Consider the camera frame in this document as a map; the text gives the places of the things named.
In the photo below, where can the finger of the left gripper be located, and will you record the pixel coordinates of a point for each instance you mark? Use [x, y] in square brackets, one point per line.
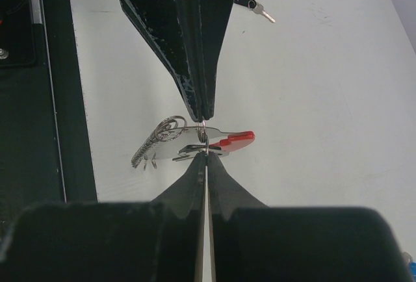
[214, 18]
[165, 28]

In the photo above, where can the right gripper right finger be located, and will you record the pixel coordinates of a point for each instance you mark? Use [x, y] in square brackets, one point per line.
[251, 241]

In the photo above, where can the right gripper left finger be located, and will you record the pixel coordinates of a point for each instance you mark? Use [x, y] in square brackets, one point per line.
[158, 240]

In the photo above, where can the black outlined clear tag key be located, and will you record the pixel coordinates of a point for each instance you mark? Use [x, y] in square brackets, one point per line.
[190, 151]

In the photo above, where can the red handled keyring organizer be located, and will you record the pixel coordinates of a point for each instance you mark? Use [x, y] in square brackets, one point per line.
[174, 133]

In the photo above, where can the black tag key near organizer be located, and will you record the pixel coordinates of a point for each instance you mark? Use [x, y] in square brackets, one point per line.
[255, 7]

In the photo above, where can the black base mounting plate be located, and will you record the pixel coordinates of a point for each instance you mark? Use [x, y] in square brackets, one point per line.
[45, 149]

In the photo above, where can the blue key tag left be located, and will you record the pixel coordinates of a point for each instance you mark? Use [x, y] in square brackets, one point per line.
[410, 262]

